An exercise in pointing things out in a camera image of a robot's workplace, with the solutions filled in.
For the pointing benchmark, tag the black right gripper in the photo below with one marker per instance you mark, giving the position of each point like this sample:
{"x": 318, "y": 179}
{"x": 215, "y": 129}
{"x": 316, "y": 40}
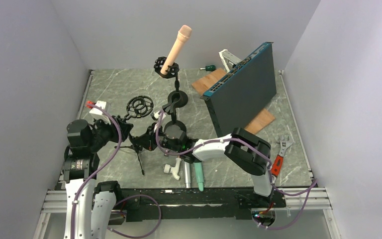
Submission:
{"x": 147, "y": 140}

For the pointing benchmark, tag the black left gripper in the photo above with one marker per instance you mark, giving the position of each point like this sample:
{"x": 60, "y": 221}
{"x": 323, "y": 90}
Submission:
{"x": 125, "y": 128}

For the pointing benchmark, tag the black shock-mount tripod stand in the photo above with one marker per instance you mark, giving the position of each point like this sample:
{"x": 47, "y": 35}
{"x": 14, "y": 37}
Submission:
{"x": 137, "y": 109}

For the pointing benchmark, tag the silver mesh-head microphone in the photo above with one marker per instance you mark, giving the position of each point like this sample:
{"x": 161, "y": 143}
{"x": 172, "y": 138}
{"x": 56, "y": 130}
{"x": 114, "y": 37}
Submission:
{"x": 187, "y": 174}

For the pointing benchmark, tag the black clip microphone stand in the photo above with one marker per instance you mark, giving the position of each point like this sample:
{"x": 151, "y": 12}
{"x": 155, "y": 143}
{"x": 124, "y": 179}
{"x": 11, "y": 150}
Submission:
{"x": 176, "y": 100}

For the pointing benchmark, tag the mint green microphone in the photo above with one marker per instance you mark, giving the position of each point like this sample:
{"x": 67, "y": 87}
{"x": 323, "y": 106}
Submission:
{"x": 199, "y": 175}

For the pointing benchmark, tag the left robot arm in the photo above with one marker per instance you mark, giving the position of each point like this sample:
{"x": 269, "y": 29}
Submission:
{"x": 89, "y": 203}

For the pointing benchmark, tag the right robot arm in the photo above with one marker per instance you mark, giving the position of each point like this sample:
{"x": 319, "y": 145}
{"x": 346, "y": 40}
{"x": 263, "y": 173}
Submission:
{"x": 246, "y": 150}

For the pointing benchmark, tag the beige pink microphone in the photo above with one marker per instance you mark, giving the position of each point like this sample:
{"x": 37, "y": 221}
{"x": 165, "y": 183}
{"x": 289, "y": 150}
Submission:
{"x": 183, "y": 36}

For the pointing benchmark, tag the white plastic pipe fitting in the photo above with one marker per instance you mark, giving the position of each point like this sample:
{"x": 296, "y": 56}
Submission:
{"x": 173, "y": 170}

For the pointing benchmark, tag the wooden board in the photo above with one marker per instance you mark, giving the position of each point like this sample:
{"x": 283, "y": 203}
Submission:
{"x": 240, "y": 102}

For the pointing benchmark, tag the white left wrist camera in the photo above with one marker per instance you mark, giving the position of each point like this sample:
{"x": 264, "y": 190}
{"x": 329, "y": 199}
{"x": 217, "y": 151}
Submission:
{"x": 97, "y": 108}

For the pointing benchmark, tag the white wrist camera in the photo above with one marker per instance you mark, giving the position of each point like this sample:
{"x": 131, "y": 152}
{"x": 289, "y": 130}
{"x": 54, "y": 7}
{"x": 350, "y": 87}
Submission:
{"x": 97, "y": 108}
{"x": 159, "y": 115}

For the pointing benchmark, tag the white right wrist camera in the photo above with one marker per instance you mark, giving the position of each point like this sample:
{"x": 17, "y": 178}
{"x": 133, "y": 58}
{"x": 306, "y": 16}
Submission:
{"x": 159, "y": 115}

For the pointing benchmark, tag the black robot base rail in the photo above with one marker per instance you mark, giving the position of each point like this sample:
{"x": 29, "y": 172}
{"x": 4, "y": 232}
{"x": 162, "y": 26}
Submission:
{"x": 180, "y": 203}

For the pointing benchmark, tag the green handled screwdriver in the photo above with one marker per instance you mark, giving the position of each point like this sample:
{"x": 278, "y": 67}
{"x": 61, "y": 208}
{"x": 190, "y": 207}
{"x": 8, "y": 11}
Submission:
{"x": 208, "y": 68}

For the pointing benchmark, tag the blue network switch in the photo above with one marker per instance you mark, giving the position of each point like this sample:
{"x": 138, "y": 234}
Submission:
{"x": 260, "y": 59}

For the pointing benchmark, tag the white metal bracket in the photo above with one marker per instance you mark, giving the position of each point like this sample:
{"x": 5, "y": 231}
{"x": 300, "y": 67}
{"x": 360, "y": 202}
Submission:
{"x": 228, "y": 59}

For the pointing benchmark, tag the red handled adjustable wrench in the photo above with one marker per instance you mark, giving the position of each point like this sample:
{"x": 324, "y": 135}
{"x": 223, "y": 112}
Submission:
{"x": 285, "y": 142}

